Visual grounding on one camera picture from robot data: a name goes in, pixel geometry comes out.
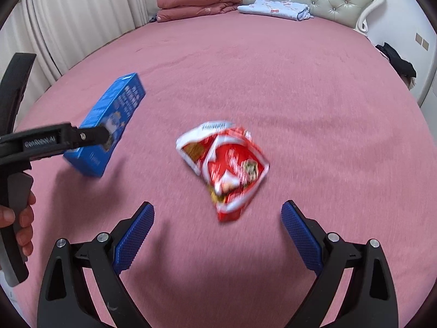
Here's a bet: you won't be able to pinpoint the beige curtain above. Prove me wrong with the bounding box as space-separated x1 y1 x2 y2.
1 0 158 119

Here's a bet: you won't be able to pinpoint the pink bed sheet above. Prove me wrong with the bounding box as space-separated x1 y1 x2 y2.
16 12 436 327

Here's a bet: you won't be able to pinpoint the person left hand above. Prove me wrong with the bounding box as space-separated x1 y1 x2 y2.
0 192 36 257

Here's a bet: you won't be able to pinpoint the wall switch plates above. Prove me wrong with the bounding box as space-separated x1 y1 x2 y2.
415 33 430 50

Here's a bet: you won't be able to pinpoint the red snack wrapper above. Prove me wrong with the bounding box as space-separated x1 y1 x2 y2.
176 121 270 222

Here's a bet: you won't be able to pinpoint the black clothes pile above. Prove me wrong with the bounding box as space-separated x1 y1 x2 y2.
376 42 417 78

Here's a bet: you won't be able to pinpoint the grey nightstand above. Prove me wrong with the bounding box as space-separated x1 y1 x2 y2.
401 75 415 90

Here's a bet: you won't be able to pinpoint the blue cardboard box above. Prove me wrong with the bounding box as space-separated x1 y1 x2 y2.
64 73 146 178

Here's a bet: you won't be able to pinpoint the folded light blue blanket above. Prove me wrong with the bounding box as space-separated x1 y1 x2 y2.
238 0 312 22

